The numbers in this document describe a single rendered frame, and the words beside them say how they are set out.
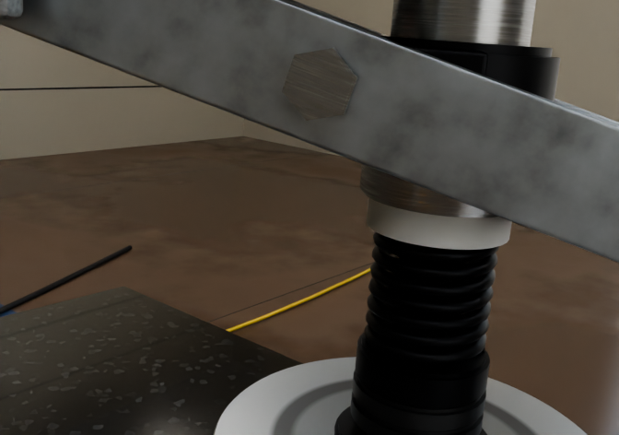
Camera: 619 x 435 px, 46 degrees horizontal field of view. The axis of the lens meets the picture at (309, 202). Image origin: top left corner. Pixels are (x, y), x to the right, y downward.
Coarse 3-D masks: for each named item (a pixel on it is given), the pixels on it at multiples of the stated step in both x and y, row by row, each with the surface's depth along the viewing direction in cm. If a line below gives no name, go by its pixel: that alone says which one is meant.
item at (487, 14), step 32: (416, 0) 31; (448, 0) 30; (480, 0) 30; (512, 0) 31; (416, 32) 31; (448, 32) 31; (480, 32) 30; (512, 32) 31; (480, 64) 29; (512, 64) 30; (544, 64) 31; (544, 96) 31; (384, 192) 33; (416, 192) 32
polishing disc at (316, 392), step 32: (256, 384) 44; (288, 384) 44; (320, 384) 44; (352, 384) 45; (224, 416) 40; (256, 416) 40; (288, 416) 41; (320, 416) 41; (512, 416) 42; (544, 416) 43
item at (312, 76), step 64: (64, 0) 30; (128, 0) 29; (192, 0) 29; (256, 0) 29; (128, 64) 30; (192, 64) 29; (256, 64) 29; (320, 64) 28; (384, 64) 28; (448, 64) 28; (320, 128) 29; (384, 128) 29; (448, 128) 29; (512, 128) 28; (576, 128) 28; (448, 192) 29; (512, 192) 29; (576, 192) 29
